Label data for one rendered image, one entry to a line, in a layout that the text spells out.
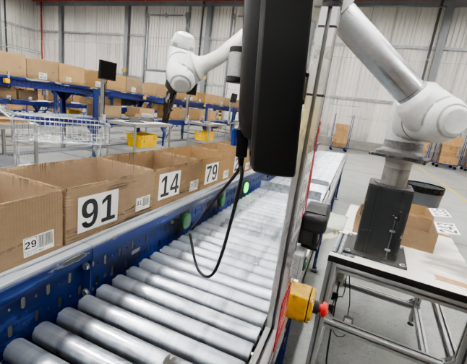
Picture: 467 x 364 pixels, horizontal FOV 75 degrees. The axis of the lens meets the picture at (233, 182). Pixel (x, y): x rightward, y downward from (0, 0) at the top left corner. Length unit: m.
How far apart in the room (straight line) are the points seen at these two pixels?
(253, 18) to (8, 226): 0.70
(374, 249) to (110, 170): 1.19
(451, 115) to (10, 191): 1.38
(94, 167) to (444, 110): 1.30
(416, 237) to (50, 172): 1.64
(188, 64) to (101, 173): 0.57
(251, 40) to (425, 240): 1.54
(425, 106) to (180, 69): 0.86
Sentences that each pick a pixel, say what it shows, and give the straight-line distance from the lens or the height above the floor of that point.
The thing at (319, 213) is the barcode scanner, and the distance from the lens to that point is 0.81.
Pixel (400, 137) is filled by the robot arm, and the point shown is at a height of 1.29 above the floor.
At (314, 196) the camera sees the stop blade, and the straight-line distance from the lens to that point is 2.30.
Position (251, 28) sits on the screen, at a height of 1.40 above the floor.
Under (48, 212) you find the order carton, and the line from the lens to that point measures 0.91.
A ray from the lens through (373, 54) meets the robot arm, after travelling 1.21.
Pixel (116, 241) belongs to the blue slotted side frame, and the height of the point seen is 0.87.
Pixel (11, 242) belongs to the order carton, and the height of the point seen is 0.95.
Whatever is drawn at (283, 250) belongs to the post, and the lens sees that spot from 0.81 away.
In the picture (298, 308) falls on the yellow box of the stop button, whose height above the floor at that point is 0.84.
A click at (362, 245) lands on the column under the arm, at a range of 1.52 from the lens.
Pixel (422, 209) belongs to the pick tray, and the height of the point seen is 0.82.
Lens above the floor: 1.31
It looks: 13 degrees down
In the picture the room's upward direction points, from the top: 7 degrees clockwise
